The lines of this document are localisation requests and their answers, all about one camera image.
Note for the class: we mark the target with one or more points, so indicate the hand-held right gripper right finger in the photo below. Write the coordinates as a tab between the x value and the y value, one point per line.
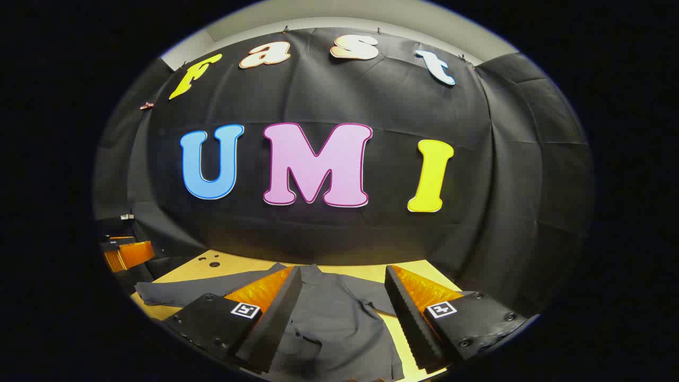
408	318

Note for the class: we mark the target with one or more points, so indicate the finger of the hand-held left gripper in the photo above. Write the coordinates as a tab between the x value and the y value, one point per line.
135	253

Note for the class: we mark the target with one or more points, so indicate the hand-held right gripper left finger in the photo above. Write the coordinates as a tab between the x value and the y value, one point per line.
276	318

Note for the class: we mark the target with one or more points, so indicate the grey collared shirt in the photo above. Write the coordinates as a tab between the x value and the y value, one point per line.
339	318

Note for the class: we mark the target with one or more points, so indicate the black backdrop cloth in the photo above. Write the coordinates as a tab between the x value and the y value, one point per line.
318	95

